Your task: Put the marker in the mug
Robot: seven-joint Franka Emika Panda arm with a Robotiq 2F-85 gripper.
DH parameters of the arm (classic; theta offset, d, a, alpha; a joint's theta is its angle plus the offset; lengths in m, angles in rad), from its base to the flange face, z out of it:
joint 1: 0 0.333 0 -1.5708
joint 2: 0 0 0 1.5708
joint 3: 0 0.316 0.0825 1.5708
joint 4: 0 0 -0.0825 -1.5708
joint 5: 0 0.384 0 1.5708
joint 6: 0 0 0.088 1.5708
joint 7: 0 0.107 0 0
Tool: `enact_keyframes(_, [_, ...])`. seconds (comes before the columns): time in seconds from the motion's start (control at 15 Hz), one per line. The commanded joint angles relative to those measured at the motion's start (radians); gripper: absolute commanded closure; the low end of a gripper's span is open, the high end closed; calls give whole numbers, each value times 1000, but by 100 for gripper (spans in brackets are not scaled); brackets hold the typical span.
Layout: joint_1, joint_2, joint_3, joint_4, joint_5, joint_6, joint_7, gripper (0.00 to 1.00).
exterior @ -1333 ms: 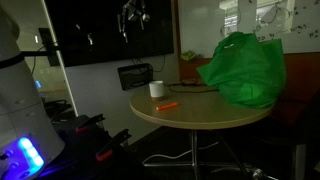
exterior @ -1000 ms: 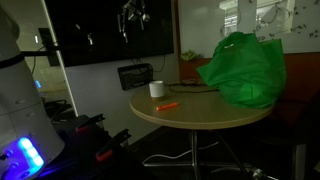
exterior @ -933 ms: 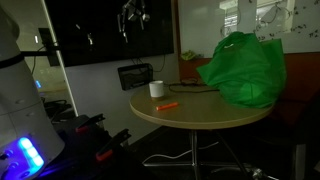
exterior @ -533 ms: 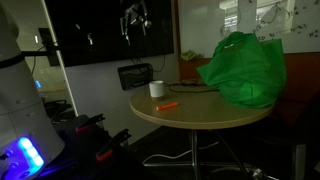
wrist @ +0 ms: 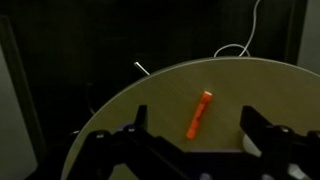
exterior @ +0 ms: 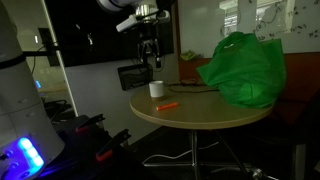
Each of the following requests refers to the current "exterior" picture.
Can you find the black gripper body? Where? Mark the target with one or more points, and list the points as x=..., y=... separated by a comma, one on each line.
x=148, y=33

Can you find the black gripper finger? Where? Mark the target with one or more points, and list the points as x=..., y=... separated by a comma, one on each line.
x=143, y=53
x=157, y=56

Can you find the orange marker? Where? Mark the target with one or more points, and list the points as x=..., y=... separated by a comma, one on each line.
x=167, y=106

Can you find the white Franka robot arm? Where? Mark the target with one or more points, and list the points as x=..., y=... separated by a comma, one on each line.
x=20, y=100

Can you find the white ceramic mug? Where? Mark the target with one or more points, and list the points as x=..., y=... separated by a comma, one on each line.
x=156, y=89

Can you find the small black monitor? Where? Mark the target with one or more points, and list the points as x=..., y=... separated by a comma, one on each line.
x=133, y=77

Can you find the yellow-green crumpled object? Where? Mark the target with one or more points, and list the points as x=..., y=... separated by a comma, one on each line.
x=189, y=55

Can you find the whiteboard with writing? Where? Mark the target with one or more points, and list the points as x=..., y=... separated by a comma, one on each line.
x=206, y=23

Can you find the green plastic bag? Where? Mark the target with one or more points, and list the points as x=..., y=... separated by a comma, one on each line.
x=243, y=73

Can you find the black robot mounting cart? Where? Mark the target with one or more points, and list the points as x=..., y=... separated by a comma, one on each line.
x=83, y=156

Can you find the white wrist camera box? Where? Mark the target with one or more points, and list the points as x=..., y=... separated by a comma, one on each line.
x=128, y=22

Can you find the large black wall screen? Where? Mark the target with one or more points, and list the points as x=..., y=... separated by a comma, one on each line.
x=100, y=30

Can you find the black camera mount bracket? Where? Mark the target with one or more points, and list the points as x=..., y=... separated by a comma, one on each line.
x=46, y=50

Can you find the metal table leg frame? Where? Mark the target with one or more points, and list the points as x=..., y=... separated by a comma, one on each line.
x=194, y=150

